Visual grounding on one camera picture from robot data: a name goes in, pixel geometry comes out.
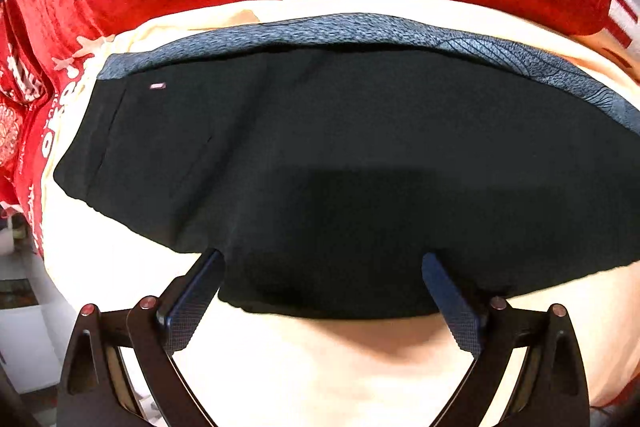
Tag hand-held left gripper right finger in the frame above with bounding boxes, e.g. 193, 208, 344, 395
421, 252, 592, 427

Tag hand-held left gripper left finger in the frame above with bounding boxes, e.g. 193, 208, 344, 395
56, 248, 226, 427

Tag black pants with blue waistband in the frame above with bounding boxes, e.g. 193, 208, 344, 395
52, 13, 640, 320

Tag cream cloth cover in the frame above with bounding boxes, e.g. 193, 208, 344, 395
37, 0, 640, 427

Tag white furniture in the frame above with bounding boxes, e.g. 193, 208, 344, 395
0, 212, 66, 395

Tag red embroidered pillow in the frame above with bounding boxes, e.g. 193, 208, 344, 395
0, 102, 24, 170

